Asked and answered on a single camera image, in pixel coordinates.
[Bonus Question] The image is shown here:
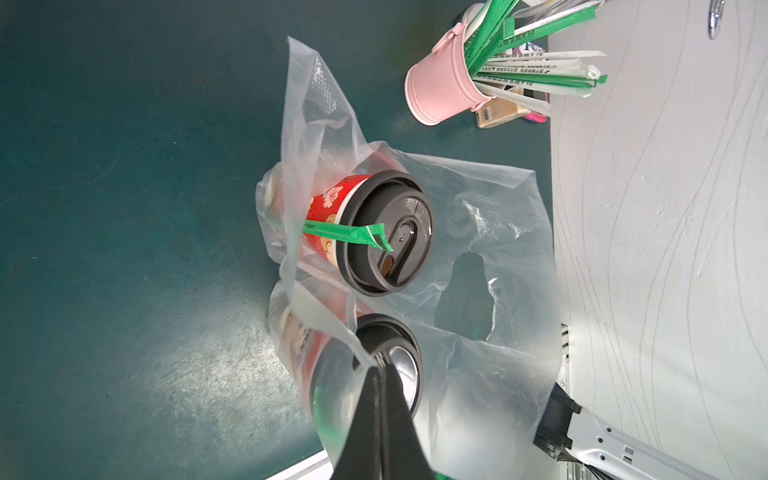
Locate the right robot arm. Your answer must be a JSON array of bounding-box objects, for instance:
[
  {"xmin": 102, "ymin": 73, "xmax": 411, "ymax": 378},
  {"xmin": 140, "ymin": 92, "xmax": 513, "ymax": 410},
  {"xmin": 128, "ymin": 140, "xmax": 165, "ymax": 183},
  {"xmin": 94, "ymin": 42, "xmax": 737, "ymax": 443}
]
[{"xmin": 533, "ymin": 384, "xmax": 712, "ymax": 479}]

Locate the pink straw holder cup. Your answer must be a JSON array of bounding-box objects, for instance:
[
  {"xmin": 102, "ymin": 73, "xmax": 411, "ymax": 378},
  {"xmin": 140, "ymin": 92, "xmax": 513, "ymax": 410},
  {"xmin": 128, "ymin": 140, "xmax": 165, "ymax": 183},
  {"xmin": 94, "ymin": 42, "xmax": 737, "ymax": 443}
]
[{"xmin": 404, "ymin": 22, "xmax": 492, "ymax": 126}]

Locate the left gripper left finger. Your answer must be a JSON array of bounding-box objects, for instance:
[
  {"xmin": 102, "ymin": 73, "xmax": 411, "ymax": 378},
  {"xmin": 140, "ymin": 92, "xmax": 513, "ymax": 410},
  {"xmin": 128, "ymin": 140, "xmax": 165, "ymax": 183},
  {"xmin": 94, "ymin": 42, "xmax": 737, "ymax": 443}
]
[{"xmin": 331, "ymin": 367, "xmax": 382, "ymax": 480}]

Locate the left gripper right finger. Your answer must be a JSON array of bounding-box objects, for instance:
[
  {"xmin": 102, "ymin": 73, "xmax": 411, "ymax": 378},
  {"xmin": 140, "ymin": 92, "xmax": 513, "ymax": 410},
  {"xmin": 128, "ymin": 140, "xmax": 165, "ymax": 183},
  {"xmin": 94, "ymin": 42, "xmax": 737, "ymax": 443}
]
[{"xmin": 381, "ymin": 365, "xmax": 435, "ymax": 480}]

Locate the green straw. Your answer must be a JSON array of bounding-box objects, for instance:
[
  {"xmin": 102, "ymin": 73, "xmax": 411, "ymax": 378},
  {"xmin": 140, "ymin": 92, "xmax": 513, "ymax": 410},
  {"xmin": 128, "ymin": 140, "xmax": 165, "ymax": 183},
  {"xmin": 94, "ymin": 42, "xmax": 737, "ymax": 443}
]
[{"xmin": 302, "ymin": 220, "xmax": 393, "ymax": 252}]

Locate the pink snack packet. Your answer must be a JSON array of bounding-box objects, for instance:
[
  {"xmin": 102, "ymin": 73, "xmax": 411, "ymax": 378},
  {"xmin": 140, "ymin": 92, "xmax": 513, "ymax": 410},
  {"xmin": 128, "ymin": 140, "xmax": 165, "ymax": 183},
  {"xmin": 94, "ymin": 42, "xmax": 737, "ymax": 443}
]
[{"xmin": 524, "ymin": 111, "xmax": 548, "ymax": 123}]

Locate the red paper cup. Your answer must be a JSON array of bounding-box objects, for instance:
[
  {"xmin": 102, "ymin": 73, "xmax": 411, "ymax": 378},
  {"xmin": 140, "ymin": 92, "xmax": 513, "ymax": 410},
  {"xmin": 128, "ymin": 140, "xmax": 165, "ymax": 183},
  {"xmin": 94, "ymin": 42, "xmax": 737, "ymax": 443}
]
[
  {"xmin": 303, "ymin": 170, "xmax": 434, "ymax": 296},
  {"xmin": 277, "ymin": 306, "xmax": 424, "ymax": 424}
]

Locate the small brown bottle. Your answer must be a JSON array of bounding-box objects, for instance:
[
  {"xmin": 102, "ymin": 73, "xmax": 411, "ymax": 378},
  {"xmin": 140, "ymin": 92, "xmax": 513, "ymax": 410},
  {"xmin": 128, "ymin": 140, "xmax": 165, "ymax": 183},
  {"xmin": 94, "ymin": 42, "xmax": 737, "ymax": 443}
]
[{"xmin": 475, "ymin": 97, "xmax": 532, "ymax": 129}]

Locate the green straws bundle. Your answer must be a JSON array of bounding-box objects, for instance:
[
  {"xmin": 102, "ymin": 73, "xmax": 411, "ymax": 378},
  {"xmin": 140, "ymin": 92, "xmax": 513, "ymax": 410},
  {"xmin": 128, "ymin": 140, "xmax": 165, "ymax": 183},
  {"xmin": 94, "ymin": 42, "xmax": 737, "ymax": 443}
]
[{"xmin": 462, "ymin": 1, "xmax": 607, "ymax": 116}]

